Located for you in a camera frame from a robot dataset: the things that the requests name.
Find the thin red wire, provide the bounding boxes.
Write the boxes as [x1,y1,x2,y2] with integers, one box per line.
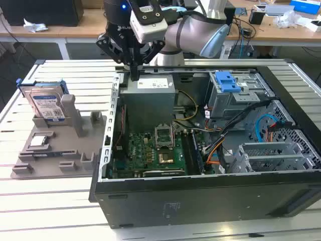
[114,105,126,151]

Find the orange wire bundle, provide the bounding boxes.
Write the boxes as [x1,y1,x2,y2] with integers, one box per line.
[205,140,226,166]

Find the small black box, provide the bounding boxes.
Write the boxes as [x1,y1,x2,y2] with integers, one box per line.
[224,6,236,26]

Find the wooden desk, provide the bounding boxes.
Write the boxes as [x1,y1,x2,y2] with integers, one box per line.
[0,25,66,60]
[47,7,321,57]

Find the large black computer tower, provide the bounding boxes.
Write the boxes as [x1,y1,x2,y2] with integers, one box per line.
[5,0,85,27]

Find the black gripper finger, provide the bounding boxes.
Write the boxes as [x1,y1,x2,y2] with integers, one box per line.
[95,34,135,81]
[134,40,166,81]

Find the black graphics card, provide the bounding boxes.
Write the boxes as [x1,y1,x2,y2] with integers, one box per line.
[134,169,186,179]

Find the metal socket cover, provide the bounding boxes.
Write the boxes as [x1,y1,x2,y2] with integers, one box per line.
[154,124,175,149]

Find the blue data wire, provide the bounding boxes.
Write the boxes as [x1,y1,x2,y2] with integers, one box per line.
[255,113,279,149]

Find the multicolour power wire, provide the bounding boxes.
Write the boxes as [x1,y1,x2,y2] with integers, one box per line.
[266,120,296,145]

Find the silver CPU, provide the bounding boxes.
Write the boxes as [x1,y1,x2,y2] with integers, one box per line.
[29,137,48,147]

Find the blue plastic latch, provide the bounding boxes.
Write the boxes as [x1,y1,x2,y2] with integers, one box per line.
[215,71,243,93]

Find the blue cardboard box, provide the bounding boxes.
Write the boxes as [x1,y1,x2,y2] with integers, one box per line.
[289,0,317,13]

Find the hard disk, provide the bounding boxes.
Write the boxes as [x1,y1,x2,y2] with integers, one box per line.
[16,78,70,124]

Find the green motherboard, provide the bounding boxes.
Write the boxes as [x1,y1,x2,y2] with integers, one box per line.
[111,129,216,178]

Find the dark RAM stick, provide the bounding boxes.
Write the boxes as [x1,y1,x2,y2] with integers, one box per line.
[192,130,205,175]

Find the black wire bundle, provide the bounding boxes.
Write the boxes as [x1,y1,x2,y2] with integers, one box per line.
[204,100,273,174]

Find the metal drive cage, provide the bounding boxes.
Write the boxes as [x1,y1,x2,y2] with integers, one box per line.
[208,71,273,126]

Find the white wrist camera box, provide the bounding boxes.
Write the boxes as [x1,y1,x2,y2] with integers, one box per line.
[129,5,168,44]

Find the grey parts rack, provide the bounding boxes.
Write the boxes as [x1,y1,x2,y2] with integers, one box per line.
[10,94,108,180]

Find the black PC case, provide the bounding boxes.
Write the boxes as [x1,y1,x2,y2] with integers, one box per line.
[89,58,321,229]

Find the clear plastic bag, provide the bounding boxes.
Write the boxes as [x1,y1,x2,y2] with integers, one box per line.
[273,11,301,28]

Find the grey power supply unit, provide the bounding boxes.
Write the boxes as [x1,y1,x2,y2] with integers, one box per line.
[119,74,176,134]

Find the CPU socket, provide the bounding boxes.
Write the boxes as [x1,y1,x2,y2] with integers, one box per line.
[157,148,176,165]

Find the metal disk bay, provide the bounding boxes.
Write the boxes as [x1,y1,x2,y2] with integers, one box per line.
[229,142,314,174]

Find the yellow and black wires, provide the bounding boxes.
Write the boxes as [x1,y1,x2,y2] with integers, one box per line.
[174,90,199,123]

